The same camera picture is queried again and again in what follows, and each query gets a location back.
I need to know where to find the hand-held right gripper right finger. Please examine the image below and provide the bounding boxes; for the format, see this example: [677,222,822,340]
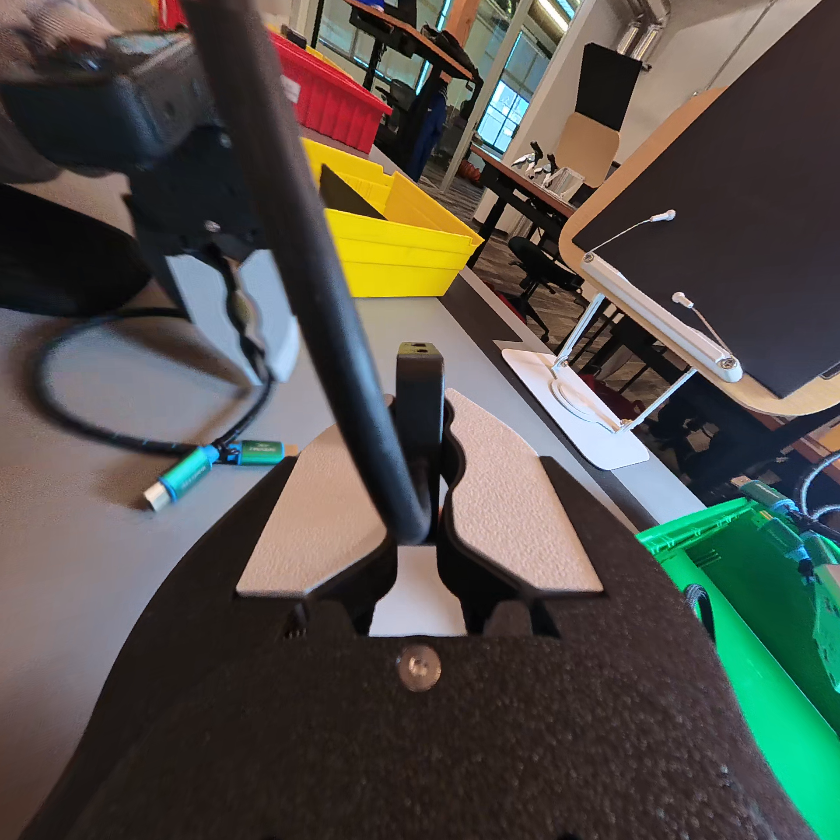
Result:
[441,387,603,600]

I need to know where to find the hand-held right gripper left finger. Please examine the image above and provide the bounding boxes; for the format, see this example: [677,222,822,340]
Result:
[236,416,399,599]

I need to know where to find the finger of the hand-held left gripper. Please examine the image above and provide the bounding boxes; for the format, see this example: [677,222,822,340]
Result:
[163,248,265,387]
[236,248,303,384]

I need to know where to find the yellow plastic bin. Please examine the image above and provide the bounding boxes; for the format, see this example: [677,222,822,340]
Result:
[301,136,485,299]

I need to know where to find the black USB hub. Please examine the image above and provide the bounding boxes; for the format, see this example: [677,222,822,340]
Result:
[180,0,446,547]

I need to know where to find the green plastic bin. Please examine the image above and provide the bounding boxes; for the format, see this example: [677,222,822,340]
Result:
[635,497,840,840]

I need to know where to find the black cable with white plug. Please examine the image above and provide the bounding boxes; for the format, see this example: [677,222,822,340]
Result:
[682,577,840,693]

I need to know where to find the white board stand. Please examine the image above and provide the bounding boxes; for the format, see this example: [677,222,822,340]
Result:
[502,252,744,472]

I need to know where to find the black bin divider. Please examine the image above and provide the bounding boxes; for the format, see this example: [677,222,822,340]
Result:
[318,164,388,221]

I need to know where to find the black mesh wrist rest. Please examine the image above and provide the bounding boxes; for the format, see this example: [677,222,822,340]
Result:
[0,184,153,318]

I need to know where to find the red plastic bin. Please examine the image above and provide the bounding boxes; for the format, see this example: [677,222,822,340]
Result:
[157,0,392,156]

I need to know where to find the blue hanging jacket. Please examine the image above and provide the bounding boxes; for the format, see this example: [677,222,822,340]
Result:
[410,88,448,182]

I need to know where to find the black office chair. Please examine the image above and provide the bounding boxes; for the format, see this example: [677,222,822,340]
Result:
[508,235,585,342]

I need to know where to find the white tethered peg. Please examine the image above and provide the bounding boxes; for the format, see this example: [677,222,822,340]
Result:
[671,290,735,365]
[584,209,677,260]

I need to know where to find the background wooden desk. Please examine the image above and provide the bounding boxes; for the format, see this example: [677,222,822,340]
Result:
[469,143,580,263]

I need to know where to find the wooden standing desk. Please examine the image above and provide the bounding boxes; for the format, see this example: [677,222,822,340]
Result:
[308,0,485,172]

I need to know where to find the black board with wooden rim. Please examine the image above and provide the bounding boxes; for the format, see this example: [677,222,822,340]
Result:
[559,0,840,419]

